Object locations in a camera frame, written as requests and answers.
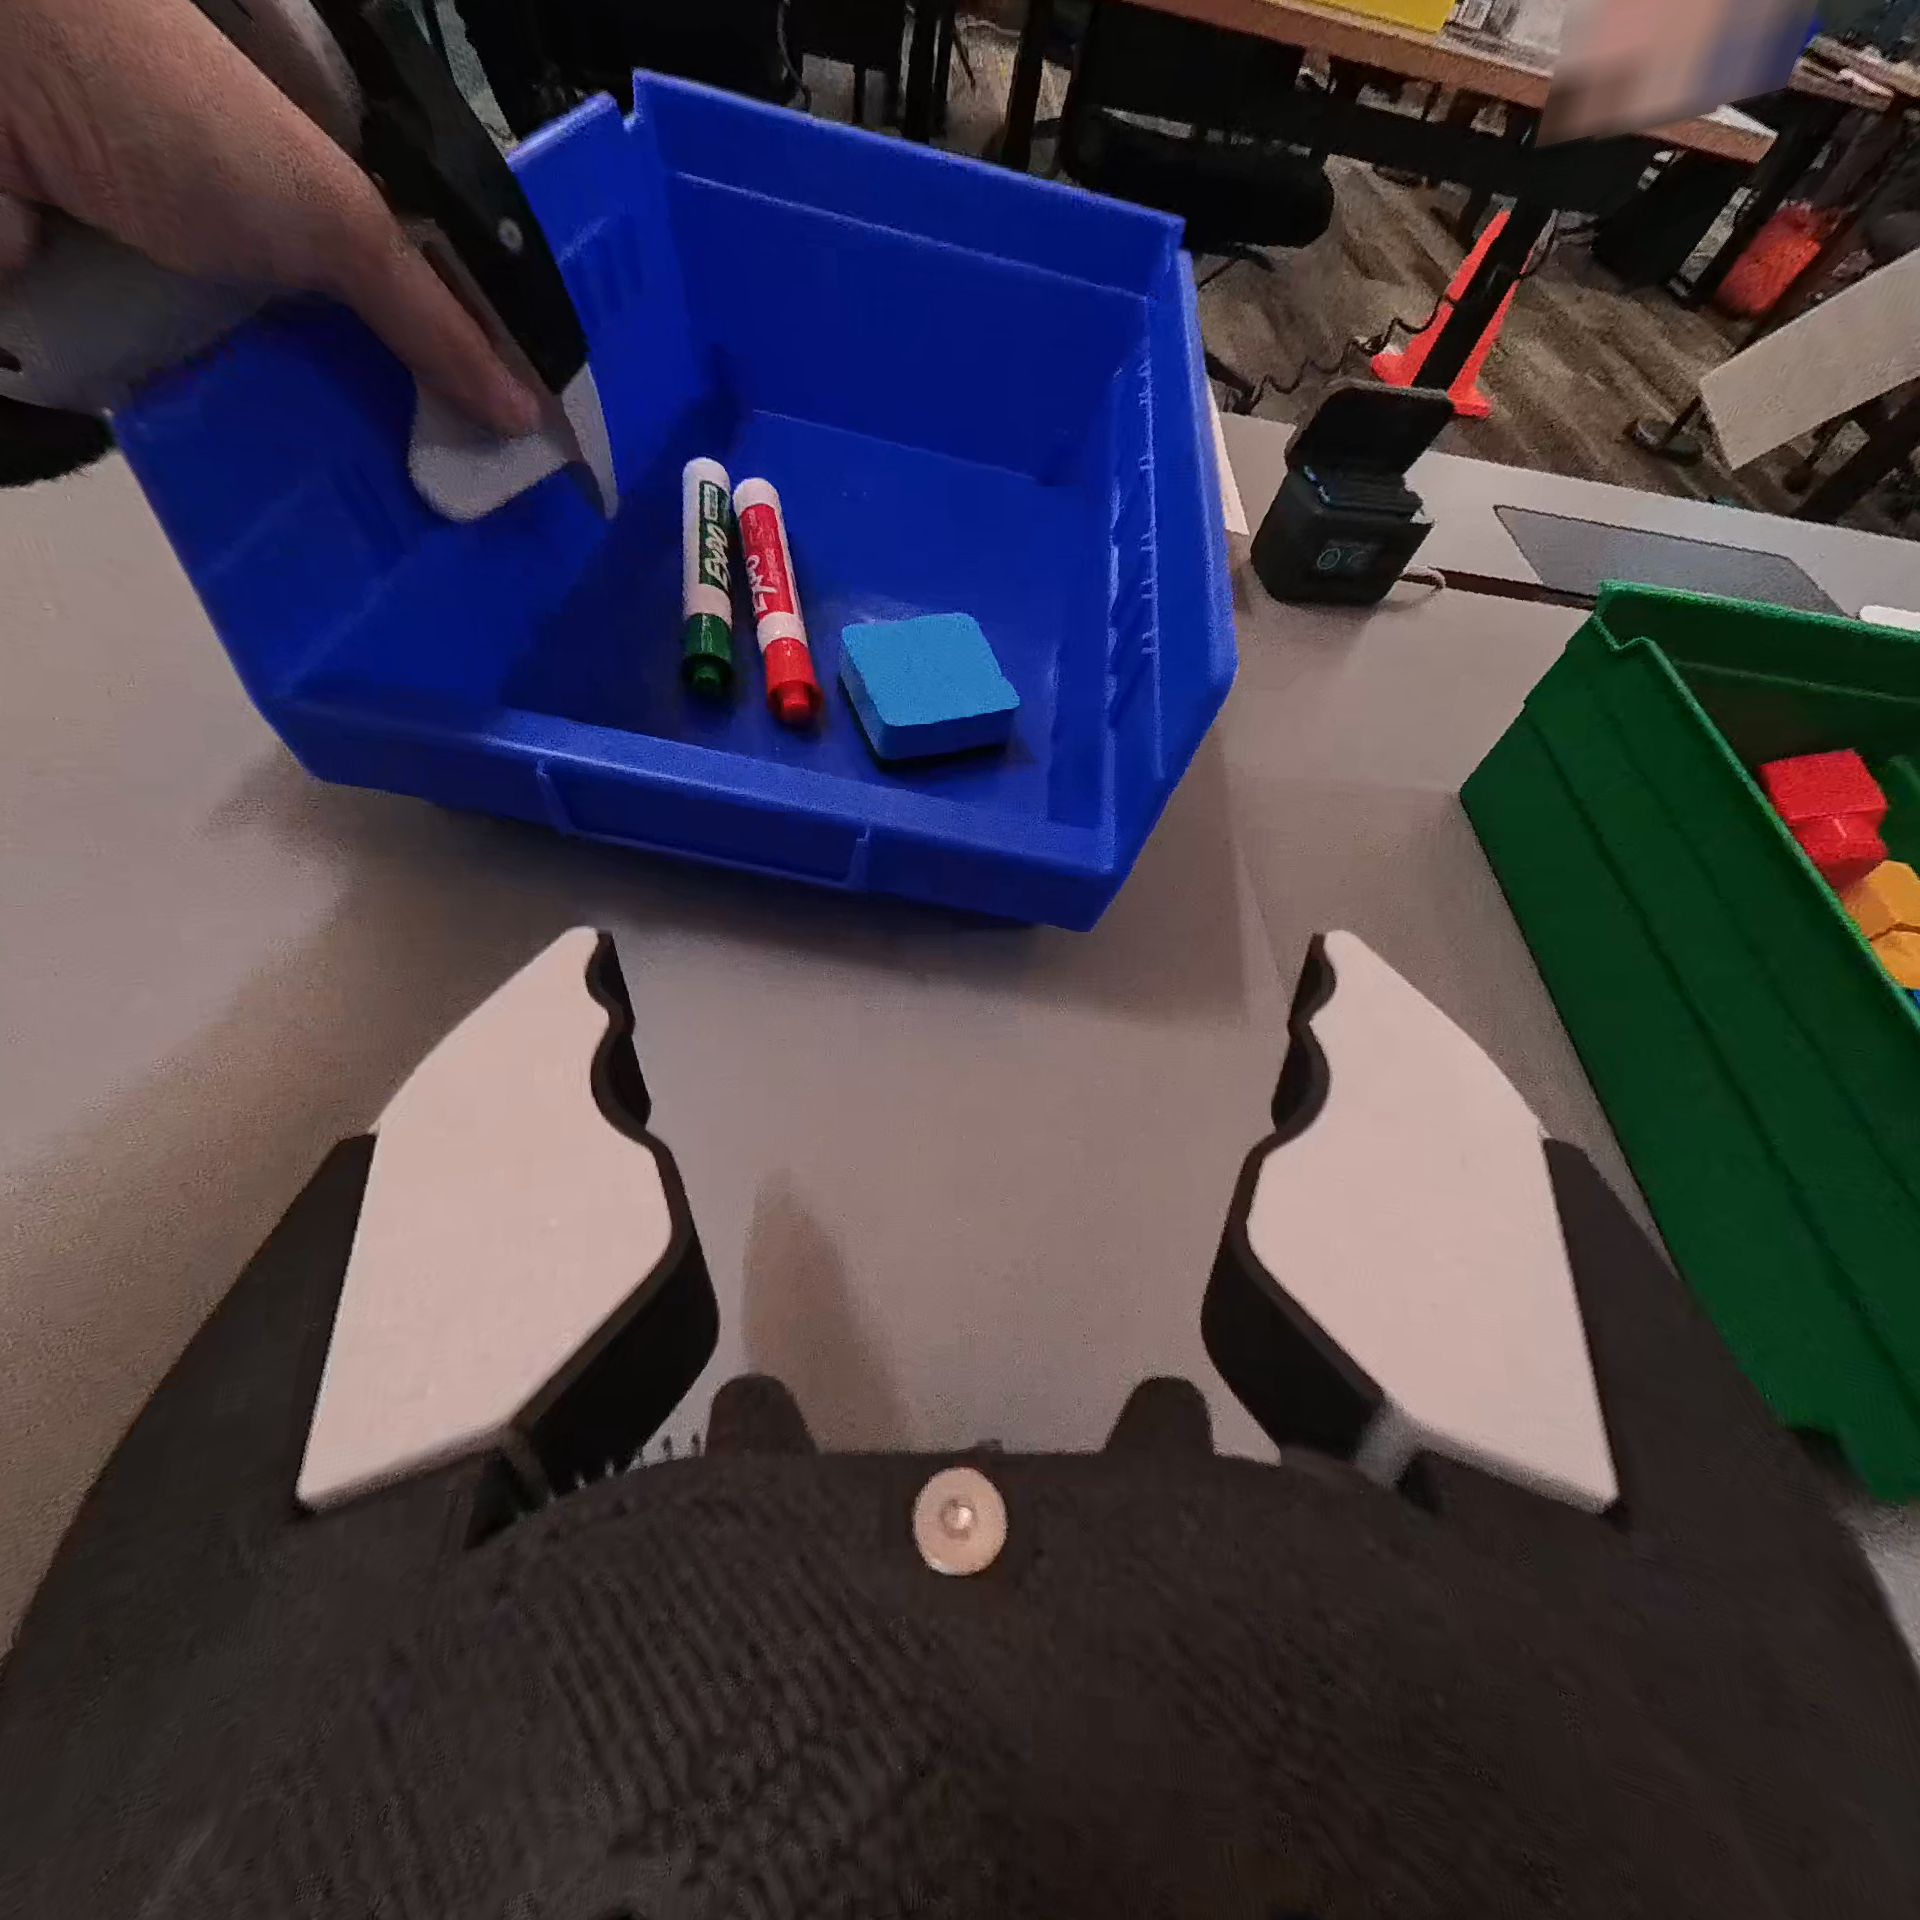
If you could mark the black office chair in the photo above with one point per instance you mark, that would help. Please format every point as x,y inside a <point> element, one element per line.
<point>1185,136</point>

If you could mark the orange bag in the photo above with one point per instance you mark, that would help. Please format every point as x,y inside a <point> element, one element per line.
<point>1780,254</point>

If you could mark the green storage bin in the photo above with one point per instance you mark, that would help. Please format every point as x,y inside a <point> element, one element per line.
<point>1652,975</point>

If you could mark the orange traffic cone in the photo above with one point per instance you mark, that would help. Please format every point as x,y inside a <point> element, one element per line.
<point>1449,330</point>

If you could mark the person's left hand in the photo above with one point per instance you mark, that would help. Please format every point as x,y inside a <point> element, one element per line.
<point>182,136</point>

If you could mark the orange toy block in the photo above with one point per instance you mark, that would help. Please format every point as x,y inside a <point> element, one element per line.
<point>1886,916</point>

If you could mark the black charging case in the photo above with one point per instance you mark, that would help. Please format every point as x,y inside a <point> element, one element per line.
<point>1343,510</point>

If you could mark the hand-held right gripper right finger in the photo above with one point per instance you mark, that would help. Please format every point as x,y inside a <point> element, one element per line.
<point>1425,1244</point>

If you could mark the green dry-erase marker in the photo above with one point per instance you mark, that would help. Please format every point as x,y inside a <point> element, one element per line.
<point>710,557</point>

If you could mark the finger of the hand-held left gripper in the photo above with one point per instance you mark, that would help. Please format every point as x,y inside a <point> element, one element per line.
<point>494,480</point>

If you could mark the white board panel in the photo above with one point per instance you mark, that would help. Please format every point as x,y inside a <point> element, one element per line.
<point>1815,376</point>

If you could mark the blue whiteboard eraser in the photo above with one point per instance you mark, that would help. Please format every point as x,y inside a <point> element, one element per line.
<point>926,683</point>

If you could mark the red toy block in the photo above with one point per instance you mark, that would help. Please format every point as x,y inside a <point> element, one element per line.
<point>1822,810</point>

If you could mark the red dry-erase marker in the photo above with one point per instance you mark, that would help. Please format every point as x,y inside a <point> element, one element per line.
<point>765,571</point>

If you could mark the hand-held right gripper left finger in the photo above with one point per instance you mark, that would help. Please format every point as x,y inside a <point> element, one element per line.
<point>494,1244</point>

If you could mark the blue storage bin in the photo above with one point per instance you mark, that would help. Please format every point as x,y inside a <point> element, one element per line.
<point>901,376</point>

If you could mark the grey flat mat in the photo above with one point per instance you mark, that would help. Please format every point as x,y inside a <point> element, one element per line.
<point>1666,564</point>

